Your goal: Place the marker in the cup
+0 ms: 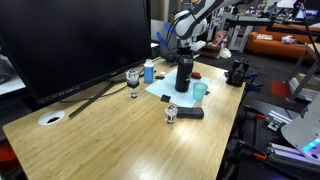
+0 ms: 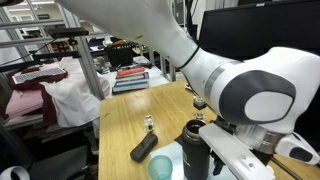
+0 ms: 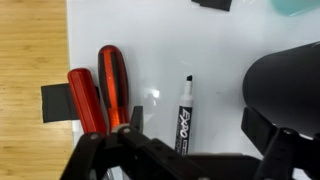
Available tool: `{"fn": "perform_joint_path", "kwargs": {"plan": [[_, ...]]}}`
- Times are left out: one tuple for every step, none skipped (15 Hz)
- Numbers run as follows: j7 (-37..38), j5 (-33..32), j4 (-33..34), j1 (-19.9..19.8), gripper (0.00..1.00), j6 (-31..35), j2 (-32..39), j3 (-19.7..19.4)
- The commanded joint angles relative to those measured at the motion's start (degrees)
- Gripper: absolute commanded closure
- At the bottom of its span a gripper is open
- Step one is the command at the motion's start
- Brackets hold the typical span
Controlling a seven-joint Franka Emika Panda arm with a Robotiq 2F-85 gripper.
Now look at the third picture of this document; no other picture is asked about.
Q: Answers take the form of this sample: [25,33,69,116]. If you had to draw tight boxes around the plain red screwdriver handle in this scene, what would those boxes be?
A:
[67,67,108,135]

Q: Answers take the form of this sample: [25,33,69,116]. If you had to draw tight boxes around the black Expo marker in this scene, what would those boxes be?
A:
[174,74,194,156]

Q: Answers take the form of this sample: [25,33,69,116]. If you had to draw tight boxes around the black thermos bottle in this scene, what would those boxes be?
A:
[242,41,320,138]

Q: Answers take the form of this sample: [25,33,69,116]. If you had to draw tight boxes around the red black striped screwdriver handle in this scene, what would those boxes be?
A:
[97,44,130,133]

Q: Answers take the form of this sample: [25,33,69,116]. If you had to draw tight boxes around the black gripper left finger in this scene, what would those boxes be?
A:
[59,105,214,180]

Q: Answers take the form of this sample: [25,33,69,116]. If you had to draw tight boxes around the white mat sheet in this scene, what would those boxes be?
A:
[65,0,320,180]

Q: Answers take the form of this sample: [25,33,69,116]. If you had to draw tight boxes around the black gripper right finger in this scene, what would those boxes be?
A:
[241,106,320,180]

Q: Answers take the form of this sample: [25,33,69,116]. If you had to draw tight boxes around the black tape piece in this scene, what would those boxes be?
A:
[40,83,101,124]
[190,0,233,12]

